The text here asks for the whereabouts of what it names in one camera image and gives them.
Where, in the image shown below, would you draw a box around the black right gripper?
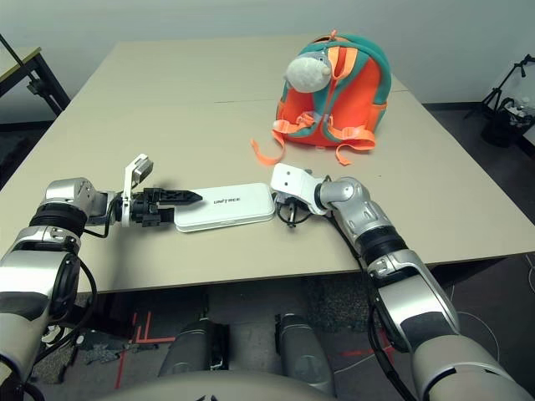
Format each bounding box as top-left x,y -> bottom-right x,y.
274,194 -> 313,221

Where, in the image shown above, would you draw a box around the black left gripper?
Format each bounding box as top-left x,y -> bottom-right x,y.
125,188 -> 205,229

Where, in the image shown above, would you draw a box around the white pencil case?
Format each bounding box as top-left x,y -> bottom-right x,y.
173,182 -> 277,234

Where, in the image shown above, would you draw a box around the orange teal backpack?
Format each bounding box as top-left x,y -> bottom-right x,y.
250,28 -> 393,167

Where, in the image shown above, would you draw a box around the grey plush toy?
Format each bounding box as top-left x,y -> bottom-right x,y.
283,44 -> 332,94

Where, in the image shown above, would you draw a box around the grey left robot leg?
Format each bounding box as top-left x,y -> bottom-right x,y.
158,319 -> 229,377

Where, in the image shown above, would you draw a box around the grey robot leg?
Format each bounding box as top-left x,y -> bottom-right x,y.
158,319 -> 229,377
275,312 -> 335,393

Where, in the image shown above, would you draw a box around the grey right robot leg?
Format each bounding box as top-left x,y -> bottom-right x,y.
275,312 -> 335,393

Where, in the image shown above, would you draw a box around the black stand pole with clamp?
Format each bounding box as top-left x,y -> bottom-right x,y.
0,33 -> 47,101

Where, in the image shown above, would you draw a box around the beige robot torso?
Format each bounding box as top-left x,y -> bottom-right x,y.
79,369 -> 335,401

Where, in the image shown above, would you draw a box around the black bag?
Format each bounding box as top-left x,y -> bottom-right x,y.
480,95 -> 534,148

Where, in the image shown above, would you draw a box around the black tripod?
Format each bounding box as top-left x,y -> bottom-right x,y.
463,53 -> 535,122

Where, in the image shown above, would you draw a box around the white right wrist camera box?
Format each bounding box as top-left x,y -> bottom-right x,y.
270,163 -> 325,215

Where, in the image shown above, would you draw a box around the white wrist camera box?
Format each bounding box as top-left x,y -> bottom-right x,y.
270,163 -> 325,215
120,153 -> 155,229

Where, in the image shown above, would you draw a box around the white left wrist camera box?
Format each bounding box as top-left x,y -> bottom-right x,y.
120,153 -> 155,229

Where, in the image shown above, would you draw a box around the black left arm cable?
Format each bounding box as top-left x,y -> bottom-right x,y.
41,195 -> 126,368

